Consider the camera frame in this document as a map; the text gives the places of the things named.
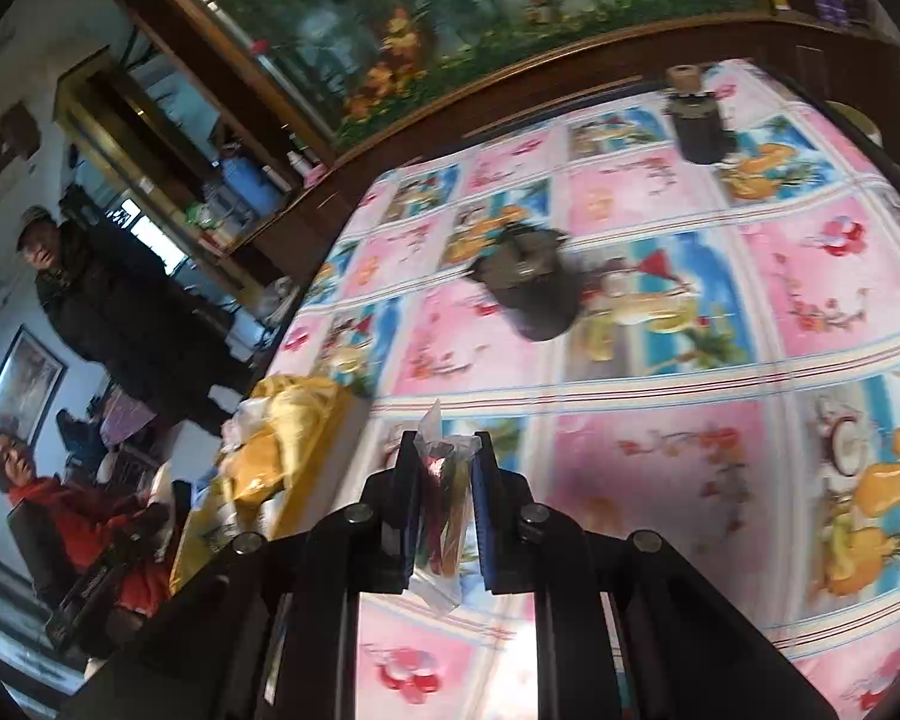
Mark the blue water jug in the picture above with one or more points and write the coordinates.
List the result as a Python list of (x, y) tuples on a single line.
[(249, 184)]

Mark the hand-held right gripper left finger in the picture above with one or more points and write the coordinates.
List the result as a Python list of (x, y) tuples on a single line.
[(405, 532)]

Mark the black motor with shaft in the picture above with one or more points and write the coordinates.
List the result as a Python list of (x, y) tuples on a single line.
[(532, 292)]

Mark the framed wall picture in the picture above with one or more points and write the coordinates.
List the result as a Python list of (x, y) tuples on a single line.
[(22, 382)]

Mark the yellow-edged white box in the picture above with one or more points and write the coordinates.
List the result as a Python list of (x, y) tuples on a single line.
[(195, 532)]

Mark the clear bag of coloured sticks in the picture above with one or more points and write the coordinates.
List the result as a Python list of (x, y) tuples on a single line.
[(442, 510)]

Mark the framed floral picture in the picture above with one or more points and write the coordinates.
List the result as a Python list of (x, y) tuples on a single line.
[(420, 30)]

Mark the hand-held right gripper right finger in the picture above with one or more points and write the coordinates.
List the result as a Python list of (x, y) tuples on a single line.
[(491, 532)]

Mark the black motor with tan cap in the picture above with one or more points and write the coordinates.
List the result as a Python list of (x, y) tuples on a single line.
[(697, 127)]

